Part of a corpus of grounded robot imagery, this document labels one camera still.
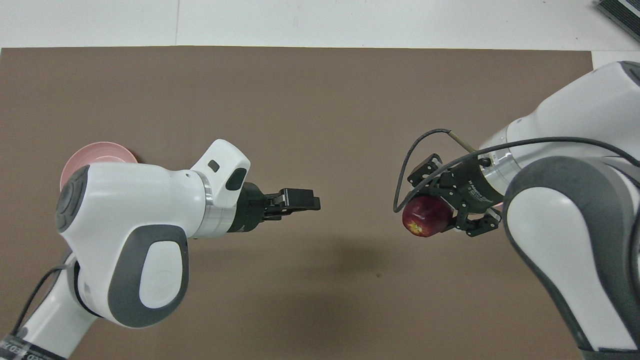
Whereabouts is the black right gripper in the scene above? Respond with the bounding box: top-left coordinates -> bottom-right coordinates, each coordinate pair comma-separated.
407,153 -> 508,237

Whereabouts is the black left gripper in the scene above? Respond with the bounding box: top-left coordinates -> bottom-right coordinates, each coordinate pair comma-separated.
227,182 -> 321,233

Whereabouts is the dark red apple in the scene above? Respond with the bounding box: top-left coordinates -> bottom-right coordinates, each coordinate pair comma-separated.
402,195 -> 454,239

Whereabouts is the pink plate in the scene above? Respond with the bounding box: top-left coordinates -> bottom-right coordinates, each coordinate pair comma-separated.
59,141 -> 139,192

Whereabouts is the brown table mat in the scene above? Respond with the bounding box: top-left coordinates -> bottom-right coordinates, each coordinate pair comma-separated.
0,46 -> 594,360

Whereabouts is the dark ribbed panel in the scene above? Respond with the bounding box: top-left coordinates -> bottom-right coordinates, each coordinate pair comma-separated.
597,0 -> 640,44

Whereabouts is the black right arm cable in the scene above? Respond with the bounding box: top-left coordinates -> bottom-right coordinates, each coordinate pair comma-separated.
393,129 -> 640,214

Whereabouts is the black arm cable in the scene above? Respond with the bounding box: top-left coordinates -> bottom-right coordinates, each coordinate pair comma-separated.
393,129 -> 640,214
9,264 -> 70,342

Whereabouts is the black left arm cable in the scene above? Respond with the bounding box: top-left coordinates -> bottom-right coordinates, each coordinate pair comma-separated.
9,264 -> 70,342

